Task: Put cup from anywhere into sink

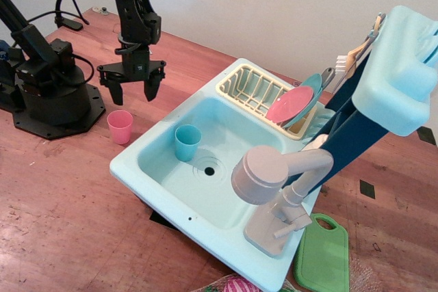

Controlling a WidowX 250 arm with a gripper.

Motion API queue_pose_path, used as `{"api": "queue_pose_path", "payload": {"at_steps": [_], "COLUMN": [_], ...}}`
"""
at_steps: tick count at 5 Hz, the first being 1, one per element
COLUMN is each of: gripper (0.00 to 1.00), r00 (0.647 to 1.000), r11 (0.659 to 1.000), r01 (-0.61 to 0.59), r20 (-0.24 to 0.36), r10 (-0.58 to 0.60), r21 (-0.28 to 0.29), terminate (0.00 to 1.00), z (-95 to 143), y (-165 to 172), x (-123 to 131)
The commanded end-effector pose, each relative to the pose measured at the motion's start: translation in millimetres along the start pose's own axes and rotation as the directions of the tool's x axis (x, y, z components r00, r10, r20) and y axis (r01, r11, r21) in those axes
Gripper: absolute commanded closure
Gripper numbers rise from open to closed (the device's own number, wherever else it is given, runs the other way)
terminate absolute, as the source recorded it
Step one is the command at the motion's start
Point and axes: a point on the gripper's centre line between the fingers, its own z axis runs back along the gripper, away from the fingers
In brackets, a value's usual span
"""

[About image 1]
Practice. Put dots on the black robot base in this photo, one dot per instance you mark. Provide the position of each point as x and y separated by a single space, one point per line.
41 85

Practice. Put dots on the light blue toy sink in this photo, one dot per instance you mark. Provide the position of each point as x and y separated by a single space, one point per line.
196 196

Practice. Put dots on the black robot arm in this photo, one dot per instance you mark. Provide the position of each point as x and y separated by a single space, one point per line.
140 27

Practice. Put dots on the pink plastic cup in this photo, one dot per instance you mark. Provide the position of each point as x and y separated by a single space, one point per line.
120 126

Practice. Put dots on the cream dish rack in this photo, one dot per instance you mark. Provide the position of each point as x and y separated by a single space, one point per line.
254 91

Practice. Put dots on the pink mesh bag item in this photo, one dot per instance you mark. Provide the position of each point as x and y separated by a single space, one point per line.
230 283

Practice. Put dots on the grey toy faucet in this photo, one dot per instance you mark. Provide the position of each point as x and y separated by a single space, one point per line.
277 184

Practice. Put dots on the light blue top shelf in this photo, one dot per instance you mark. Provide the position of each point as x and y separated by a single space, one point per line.
400 73

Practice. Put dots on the beige wooden spatula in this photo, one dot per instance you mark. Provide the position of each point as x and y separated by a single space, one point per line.
355 55

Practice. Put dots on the green cutting board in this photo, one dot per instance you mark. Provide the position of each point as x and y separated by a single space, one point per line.
322 259

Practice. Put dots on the teal plastic plate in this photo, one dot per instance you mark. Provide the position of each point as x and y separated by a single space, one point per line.
314 82

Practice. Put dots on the grey utensil handle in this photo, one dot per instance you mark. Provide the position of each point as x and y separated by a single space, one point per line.
327 76

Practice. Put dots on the pink plastic plate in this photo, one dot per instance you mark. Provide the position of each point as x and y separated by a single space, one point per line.
290 104

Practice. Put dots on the teal plastic cup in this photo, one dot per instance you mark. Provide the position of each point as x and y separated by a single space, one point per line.
187 139

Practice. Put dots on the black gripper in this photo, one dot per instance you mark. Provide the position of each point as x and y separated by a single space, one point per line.
135 65

